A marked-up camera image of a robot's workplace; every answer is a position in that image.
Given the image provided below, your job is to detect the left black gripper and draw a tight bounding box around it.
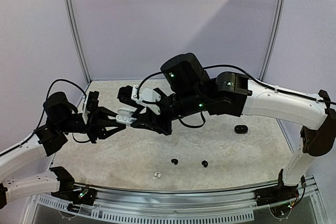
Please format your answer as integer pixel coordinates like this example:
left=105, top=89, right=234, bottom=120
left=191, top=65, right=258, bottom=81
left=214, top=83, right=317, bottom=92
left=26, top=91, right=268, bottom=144
left=57, top=103, right=127, bottom=143

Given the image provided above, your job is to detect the white earbud charging case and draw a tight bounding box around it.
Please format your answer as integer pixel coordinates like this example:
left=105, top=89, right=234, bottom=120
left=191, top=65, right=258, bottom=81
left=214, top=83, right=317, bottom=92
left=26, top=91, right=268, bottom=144
left=115, top=108, right=137, bottom=126

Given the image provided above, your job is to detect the white earbud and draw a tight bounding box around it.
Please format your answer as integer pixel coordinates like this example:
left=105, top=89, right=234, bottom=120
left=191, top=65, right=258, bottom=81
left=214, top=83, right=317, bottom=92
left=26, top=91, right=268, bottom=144
left=153, top=172, right=161, bottom=179

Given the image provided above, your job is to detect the black earbud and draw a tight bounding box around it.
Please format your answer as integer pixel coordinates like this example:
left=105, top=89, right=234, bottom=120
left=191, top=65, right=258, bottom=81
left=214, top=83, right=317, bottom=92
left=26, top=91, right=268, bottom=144
left=171, top=159, right=178, bottom=165
left=202, top=161, right=208, bottom=168

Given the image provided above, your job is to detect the black earbud charging case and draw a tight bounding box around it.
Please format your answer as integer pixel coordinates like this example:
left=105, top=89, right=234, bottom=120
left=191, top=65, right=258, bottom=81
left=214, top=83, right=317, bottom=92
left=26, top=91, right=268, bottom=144
left=234, top=125, right=248, bottom=134

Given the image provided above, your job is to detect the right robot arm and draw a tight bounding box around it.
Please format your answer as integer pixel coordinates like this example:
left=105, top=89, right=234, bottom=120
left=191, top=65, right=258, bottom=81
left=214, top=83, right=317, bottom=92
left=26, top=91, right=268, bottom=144
left=131, top=52, right=335, bottom=201

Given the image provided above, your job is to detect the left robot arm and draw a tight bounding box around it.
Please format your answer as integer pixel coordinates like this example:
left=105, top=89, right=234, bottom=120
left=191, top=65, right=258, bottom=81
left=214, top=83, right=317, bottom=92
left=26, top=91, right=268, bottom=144
left=1, top=91, right=126, bottom=207

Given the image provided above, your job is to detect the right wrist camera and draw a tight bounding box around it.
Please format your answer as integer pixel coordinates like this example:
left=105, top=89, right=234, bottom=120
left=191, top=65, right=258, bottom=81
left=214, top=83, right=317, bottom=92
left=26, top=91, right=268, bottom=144
left=117, top=85, right=161, bottom=115

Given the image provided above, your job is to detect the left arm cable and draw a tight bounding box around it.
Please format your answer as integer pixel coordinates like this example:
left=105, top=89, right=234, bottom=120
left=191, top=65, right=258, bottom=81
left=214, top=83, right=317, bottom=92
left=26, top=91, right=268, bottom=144
left=0, top=79, right=87, bottom=156

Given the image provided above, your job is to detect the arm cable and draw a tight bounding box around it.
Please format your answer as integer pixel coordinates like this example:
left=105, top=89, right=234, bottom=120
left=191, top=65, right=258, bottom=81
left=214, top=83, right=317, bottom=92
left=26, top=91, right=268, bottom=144
left=136, top=64, right=336, bottom=128
left=0, top=79, right=87, bottom=156

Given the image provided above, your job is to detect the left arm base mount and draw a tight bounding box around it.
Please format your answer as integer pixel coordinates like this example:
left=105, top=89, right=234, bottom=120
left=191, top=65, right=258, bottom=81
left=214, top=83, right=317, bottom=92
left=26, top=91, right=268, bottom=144
left=51, top=183, right=97, bottom=206

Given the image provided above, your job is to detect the aluminium front rail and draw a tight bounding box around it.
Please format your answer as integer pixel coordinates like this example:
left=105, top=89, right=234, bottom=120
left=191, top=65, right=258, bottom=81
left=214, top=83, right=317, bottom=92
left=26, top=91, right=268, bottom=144
left=23, top=176, right=329, bottom=223

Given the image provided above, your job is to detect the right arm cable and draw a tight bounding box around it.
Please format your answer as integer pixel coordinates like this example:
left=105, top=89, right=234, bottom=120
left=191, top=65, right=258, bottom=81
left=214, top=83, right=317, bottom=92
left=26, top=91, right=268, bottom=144
left=136, top=64, right=336, bottom=128

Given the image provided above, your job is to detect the left aluminium frame post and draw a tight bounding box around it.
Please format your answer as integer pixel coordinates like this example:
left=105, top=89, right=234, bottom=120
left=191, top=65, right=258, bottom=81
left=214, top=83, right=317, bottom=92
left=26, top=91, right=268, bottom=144
left=64, top=0, right=92, bottom=84

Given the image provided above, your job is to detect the aluminium frame post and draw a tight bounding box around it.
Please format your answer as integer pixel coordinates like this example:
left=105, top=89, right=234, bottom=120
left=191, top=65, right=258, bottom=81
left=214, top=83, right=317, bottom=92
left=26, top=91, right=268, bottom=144
left=258, top=0, right=285, bottom=81
left=64, top=0, right=92, bottom=84

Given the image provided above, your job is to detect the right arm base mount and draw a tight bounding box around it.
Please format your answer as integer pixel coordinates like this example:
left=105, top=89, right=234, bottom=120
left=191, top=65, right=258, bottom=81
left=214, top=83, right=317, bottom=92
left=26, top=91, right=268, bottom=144
left=254, top=183, right=299, bottom=206

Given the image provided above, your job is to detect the right aluminium frame post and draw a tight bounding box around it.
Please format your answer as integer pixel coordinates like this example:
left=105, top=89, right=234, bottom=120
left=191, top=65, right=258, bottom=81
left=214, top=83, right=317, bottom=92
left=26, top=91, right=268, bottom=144
left=258, top=0, right=285, bottom=81

